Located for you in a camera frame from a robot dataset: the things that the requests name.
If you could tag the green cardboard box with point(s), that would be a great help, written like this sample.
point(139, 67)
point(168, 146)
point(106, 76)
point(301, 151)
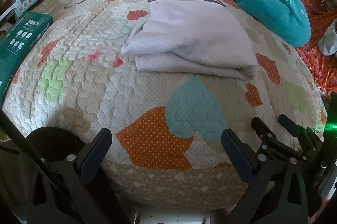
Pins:
point(18, 42)

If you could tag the heart patterned quilt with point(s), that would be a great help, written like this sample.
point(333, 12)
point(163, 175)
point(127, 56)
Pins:
point(166, 150)

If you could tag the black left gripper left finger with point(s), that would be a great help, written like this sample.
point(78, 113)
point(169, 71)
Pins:
point(78, 190)

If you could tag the grey cloth garment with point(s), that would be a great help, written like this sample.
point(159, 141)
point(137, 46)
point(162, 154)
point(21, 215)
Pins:
point(328, 43)

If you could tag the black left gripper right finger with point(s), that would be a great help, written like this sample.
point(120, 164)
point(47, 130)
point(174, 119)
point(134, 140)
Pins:
point(278, 191)

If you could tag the teal patterned flat box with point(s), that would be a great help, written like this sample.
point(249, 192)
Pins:
point(24, 6)

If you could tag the pale lilac towel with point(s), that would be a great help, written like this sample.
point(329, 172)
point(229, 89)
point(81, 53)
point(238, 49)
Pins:
point(198, 36)

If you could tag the teal folded towel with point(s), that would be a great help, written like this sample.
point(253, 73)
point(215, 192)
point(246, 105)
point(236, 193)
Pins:
point(286, 18)

